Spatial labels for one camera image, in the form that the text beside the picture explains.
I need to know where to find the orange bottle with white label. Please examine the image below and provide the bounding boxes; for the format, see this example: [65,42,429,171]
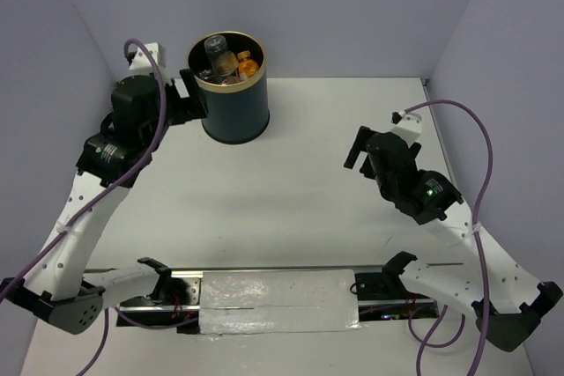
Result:
[221,76,241,85]

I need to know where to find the large orange milk tea bottle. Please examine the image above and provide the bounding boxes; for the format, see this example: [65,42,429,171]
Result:
[216,53,239,81]

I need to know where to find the clear crushed bottle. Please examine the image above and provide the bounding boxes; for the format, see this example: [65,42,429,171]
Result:
[204,34,233,84]

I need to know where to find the small orange juice bottle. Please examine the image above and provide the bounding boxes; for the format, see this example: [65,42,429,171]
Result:
[237,50,260,81]

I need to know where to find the clear bottle blue cap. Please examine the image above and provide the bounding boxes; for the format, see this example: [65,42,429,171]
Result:
[197,69,216,84]

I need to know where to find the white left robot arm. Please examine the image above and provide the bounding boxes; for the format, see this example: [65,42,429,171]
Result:
[1,69,207,335]

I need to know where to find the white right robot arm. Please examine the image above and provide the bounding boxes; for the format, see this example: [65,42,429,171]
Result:
[344,127,563,352]

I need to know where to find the dark bin with gold rim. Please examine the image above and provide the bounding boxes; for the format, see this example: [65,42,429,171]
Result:
[187,31,271,144]

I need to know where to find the silver foil tape patch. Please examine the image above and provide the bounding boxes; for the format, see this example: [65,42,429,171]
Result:
[198,269,360,335]

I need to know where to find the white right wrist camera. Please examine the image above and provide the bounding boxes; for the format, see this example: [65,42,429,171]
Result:
[390,111,422,147]

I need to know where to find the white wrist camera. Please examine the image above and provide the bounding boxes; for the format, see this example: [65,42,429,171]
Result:
[128,42,167,75]
[390,111,422,147]

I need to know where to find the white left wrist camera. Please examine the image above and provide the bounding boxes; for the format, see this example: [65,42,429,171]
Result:
[128,42,167,75]

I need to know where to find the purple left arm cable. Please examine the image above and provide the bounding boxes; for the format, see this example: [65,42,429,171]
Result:
[0,40,200,376]

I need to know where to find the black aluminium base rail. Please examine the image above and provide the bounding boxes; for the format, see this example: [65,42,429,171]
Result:
[116,266,439,335]

